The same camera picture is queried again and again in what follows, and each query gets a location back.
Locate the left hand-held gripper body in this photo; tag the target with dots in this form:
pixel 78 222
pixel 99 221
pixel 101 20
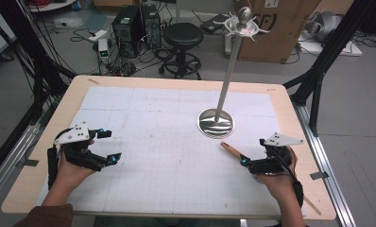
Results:
pixel 77 134

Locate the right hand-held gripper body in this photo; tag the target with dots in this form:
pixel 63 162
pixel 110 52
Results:
pixel 283 139

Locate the person's right hand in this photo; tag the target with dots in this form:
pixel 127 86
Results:
pixel 280 184

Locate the person's left hand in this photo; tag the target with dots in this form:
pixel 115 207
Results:
pixel 69 175

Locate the grey tape piece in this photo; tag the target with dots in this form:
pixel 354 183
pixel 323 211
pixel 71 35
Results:
pixel 319 175
pixel 31 163

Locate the beige masking tape piece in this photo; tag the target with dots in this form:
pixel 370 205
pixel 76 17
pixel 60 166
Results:
pixel 93 81
pixel 270 90

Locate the silver stand with round base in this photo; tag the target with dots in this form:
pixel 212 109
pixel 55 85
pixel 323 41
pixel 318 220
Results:
pixel 227 78

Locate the white device with green light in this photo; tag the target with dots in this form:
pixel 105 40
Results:
pixel 103 50

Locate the white power strip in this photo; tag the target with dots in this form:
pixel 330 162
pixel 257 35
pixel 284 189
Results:
pixel 98 35

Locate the large cardboard box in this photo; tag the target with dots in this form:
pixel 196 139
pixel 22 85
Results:
pixel 280 41

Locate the black computer tower green label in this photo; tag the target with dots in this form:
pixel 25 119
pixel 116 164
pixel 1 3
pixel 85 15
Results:
pixel 128 36

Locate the white flat board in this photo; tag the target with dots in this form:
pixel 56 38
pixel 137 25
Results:
pixel 350 50

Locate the grey white machine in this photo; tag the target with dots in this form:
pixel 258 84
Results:
pixel 326 23

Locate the black round stool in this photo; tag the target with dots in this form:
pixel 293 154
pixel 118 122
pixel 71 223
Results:
pixel 183 34

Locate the white round table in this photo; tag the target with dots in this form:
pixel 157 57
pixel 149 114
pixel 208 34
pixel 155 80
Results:
pixel 55 5

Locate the black flat bag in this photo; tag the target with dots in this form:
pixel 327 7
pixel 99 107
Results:
pixel 213 24

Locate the aluminium rail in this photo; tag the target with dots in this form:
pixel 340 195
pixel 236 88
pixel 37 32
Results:
pixel 324 151
pixel 9 164

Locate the black metal frame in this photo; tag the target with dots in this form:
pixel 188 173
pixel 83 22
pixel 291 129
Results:
pixel 28 41
pixel 328 53

